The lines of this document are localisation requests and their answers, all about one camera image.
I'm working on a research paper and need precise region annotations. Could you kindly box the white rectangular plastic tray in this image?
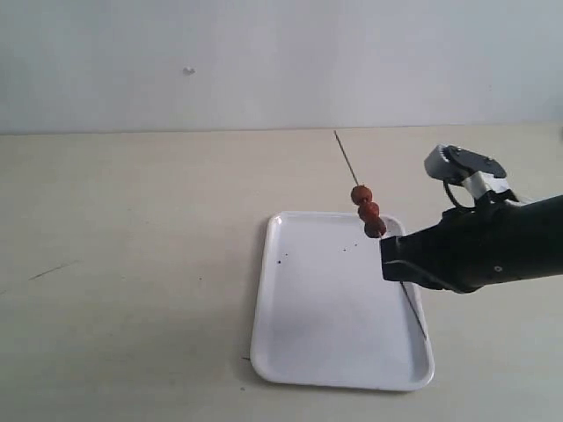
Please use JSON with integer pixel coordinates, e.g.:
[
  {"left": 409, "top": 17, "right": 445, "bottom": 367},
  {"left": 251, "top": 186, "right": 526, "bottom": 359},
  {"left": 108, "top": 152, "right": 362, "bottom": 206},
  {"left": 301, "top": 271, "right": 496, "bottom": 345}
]
[{"left": 250, "top": 211, "right": 435, "bottom": 391}]

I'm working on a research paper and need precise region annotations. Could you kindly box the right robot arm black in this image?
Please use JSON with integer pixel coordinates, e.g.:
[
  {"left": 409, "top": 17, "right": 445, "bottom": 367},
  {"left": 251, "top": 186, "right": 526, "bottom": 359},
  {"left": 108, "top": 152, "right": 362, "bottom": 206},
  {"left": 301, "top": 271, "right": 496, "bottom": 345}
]
[{"left": 380, "top": 196, "right": 562, "bottom": 294}]

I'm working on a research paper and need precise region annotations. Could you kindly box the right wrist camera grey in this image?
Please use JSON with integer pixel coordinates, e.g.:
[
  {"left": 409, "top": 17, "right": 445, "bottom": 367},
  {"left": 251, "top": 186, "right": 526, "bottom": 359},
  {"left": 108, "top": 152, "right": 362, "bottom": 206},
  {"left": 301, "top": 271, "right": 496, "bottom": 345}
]
[{"left": 424, "top": 145, "right": 517, "bottom": 204}]

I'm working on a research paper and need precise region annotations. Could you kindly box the dark red cherry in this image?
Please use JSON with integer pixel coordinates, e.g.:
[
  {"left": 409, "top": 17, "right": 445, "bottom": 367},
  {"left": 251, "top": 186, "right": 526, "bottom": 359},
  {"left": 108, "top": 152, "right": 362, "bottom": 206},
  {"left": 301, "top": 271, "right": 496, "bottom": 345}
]
[{"left": 364, "top": 218, "right": 387, "bottom": 239}]

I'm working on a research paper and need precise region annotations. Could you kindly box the thin metal skewer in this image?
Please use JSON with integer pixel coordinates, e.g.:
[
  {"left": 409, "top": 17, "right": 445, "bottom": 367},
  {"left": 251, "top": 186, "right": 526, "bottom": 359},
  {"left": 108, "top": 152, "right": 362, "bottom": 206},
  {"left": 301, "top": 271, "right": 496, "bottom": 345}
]
[{"left": 333, "top": 129, "right": 429, "bottom": 346}]

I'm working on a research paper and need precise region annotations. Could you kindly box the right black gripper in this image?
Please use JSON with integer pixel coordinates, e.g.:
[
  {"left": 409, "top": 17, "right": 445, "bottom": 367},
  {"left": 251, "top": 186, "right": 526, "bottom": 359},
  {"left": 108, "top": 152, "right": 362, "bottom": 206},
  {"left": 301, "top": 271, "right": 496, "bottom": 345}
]
[{"left": 380, "top": 200, "right": 526, "bottom": 294}]

